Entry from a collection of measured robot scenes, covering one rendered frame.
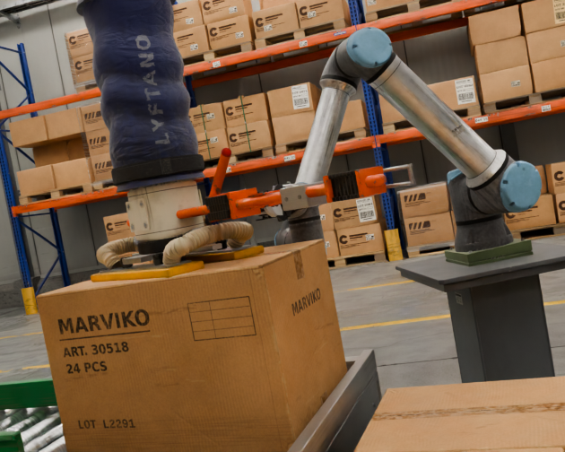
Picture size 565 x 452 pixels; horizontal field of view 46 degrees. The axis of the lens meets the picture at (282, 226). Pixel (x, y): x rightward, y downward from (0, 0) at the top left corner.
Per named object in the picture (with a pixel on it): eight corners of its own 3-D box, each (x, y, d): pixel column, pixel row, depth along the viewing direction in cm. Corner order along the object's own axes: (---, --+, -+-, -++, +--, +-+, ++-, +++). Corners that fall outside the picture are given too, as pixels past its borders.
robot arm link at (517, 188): (518, 187, 216) (352, 27, 200) (556, 183, 199) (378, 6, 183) (493, 224, 213) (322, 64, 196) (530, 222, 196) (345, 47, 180)
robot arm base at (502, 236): (447, 250, 231) (440, 222, 230) (498, 238, 233) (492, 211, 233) (468, 253, 212) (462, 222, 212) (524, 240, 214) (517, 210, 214)
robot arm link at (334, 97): (325, 44, 209) (265, 250, 201) (341, 32, 197) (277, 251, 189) (358, 57, 212) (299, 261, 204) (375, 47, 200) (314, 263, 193)
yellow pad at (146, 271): (91, 282, 167) (87, 263, 167) (125, 274, 174) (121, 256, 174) (169, 278, 143) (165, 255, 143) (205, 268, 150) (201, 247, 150)
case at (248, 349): (67, 458, 160) (34, 295, 158) (158, 399, 197) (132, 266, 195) (297, 454, 137) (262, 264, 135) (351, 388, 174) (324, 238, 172)
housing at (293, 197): (282, 211, 132) (277, 189, 132) (304, 206, 137) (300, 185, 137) (307, 207, 127) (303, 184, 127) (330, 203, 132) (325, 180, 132)
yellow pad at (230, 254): (153, 267, 181) (150, 248, 180) (182, 259, 188) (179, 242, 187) (235, 260, 157) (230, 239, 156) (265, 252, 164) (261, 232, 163)
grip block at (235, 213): (206, 223, 147) (201, 196, 146) (239, 216, 154) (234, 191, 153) (230, 220, 141) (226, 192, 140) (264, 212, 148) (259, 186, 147)
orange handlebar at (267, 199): (102, 234, 181) (99, 221, 181) (190, 217, 203) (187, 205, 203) (374, 191, 116) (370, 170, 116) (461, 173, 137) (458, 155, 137)
